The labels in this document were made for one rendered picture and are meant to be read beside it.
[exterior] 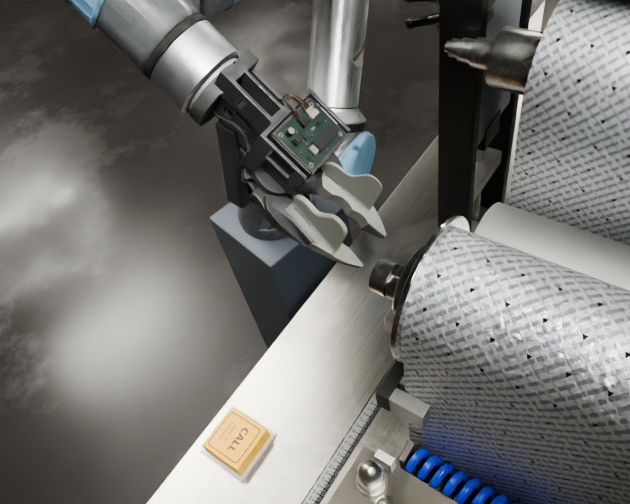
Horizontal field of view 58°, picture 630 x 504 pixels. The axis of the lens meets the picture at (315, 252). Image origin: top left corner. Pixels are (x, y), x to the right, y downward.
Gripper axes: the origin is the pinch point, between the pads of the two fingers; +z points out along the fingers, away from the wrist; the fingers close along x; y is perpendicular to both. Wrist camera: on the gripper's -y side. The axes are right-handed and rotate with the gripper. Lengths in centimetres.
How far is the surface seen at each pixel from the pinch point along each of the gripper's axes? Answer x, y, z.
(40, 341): -14, -195, -32
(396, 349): -7.7, 4.3, 7.5
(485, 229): 9.9, 3.3, 8.9
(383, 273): 2.2, -4.7, 5.2
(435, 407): -6.9, -1.0, 16.5
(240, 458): -18.4, -34.0, 13.0
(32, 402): -31, -182, -18
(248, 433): -15.0, -34.8, 12.0
